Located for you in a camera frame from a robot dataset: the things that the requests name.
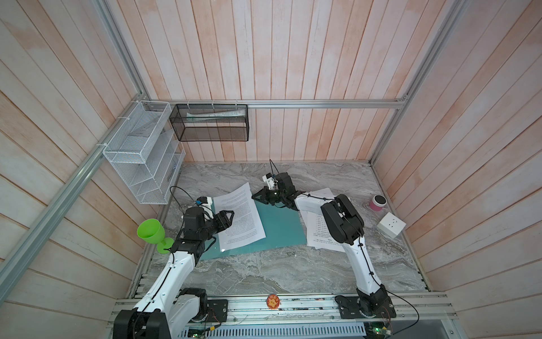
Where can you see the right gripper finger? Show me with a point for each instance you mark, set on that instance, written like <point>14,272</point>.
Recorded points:
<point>262,199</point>
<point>262,194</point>

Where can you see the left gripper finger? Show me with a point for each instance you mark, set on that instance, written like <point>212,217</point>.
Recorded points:
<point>221,225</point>
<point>225,217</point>

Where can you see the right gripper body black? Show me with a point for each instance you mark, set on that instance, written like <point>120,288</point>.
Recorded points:
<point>274,195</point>

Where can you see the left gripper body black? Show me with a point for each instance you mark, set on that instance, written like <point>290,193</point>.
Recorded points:
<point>211,225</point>

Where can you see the printed paper sheet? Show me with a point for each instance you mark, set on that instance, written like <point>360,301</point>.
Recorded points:
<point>318,235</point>
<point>246,226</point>

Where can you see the teal paper folder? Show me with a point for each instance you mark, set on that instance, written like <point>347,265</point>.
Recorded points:
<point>282,228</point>

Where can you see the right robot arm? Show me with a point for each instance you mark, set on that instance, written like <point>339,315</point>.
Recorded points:
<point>346,226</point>

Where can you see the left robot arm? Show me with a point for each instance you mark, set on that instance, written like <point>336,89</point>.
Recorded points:
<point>166,309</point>

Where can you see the green plastic goblet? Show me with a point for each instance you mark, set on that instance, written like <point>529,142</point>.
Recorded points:
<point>152,232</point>

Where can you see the red round sticker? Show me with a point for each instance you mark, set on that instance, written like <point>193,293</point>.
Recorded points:
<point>273,302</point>

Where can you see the pink cylindrical speaker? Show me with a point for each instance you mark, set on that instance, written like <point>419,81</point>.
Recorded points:
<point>378,202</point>

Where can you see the white power socket cube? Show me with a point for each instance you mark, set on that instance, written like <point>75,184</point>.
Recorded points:
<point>391,225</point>

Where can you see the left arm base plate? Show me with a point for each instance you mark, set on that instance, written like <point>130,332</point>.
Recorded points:
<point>215,310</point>

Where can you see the black mesh wall basket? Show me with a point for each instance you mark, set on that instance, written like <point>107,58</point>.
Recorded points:
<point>210,122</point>

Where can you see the white wire mesh shelf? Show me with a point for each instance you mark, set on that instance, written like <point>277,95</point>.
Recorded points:
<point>145,153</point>

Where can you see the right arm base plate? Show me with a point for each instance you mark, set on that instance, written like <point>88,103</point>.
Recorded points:
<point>359,308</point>

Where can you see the aluminium front rail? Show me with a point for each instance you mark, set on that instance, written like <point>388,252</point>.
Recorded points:
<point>252,310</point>

